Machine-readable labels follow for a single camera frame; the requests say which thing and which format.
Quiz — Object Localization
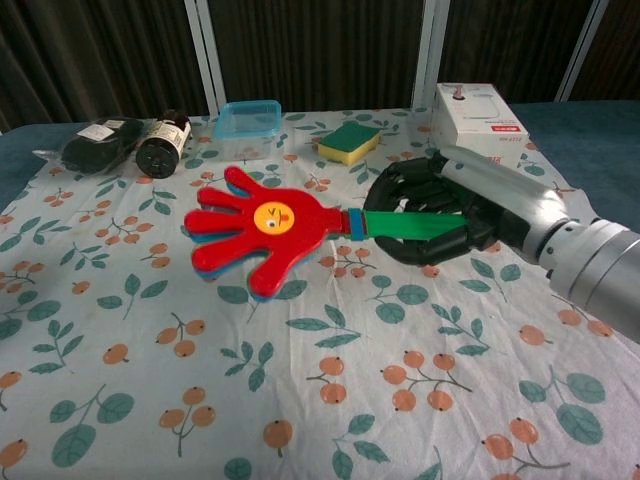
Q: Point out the floral print tablecloth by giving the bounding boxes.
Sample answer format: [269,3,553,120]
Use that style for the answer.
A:
[0,106,640,480]

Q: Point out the clear container with blue lid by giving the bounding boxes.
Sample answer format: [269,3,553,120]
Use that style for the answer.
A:
[215,99,282,162]

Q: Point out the dark brown labelled bottle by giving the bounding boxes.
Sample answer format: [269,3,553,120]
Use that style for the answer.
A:
[135,109,194,178]

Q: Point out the yellow green scrubbing sponge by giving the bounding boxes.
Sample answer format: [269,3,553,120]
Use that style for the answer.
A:
[317,122,381,167]

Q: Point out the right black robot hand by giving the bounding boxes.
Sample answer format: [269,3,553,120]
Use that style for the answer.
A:
[362,152,532,268]

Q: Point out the white product box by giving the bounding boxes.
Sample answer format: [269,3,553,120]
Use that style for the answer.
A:
[431,82,531,170]

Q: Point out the white metal frame post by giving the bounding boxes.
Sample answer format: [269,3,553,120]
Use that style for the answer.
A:
[555,0,615,103]
[410,0,453,110]
[182,0,226,118]

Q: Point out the red hand clapper toy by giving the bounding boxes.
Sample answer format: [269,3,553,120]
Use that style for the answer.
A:
[183,166,469,303]

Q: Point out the black item in plastic bag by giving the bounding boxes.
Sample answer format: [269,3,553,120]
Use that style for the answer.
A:
[32,115,147,177]

